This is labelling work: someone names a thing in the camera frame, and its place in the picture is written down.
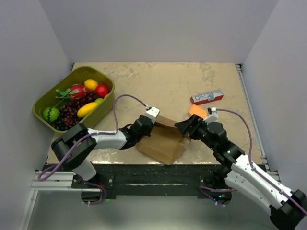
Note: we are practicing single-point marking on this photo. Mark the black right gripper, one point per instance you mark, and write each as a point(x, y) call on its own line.
point(185, 126)

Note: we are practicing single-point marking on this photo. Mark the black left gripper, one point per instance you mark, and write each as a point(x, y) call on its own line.
point(148, 133)

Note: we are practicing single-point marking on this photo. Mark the brown cardboard paper box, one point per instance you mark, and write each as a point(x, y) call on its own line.
point(165, 144)

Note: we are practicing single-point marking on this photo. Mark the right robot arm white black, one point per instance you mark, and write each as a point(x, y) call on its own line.
point(286, 207)

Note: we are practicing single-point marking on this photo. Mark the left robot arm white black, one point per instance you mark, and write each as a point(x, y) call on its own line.
point(79, 142)

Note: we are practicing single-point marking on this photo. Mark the red silver toothpaste box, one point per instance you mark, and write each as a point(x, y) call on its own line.
point(207, 97)

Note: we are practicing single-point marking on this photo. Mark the orange sponge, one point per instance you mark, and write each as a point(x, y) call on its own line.
point(196, 110)

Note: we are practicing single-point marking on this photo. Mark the small green lime toy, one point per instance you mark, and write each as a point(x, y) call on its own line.
point(99, 100)

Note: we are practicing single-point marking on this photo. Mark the red apple toy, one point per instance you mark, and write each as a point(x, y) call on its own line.
point(102, 90)

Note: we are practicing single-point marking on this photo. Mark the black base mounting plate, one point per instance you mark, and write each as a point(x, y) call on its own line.
point(161, 180)

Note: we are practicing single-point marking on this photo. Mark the yellow mango toy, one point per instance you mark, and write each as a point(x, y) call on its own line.
point(86, 109)

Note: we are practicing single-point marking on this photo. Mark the yellow lemon toy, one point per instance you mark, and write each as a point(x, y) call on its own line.
point(91, 84)

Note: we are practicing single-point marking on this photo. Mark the purple grape bunch toy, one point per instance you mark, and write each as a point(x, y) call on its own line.
point(68, 112)

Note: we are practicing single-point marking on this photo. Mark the pink dragon fruit toy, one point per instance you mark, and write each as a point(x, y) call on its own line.
point(73, 93)

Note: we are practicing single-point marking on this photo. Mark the dark blue grape bunch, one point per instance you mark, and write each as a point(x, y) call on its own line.
point(60, 125)

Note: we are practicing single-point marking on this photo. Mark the green striped melon toy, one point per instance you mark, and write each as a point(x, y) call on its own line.
point(51, 114)

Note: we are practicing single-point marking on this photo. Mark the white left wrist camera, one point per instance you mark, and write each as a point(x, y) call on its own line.
point(152, 112)

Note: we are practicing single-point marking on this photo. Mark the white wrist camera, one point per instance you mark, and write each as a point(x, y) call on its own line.
point(212, 115)
point(152, 112)

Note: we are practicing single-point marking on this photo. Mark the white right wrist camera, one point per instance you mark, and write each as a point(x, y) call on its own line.
point(212, 115)

